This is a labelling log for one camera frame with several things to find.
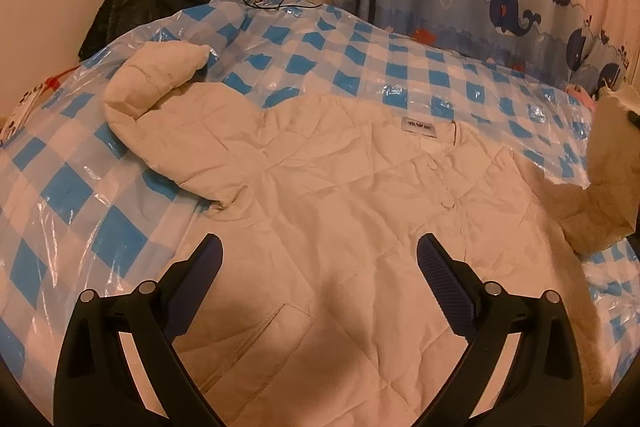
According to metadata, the pink cloth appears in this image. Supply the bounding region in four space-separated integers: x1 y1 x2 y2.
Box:
565 87 598 110

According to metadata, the blue checkered plastic sheet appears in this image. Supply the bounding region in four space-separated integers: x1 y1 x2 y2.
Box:
0 0 640 388

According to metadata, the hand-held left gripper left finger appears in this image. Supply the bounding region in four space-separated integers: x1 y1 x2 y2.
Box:
54 233 224 427

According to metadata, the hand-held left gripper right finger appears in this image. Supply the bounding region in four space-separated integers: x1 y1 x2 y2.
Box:
415 233 587 427

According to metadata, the printed white bag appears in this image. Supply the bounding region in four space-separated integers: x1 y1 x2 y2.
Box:
0 74 68 148

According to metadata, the black quilted jacket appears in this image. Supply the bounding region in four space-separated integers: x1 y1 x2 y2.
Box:
77 0 157 60

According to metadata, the white padded jacket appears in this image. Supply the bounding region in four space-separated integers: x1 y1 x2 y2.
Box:
102 41 640 427

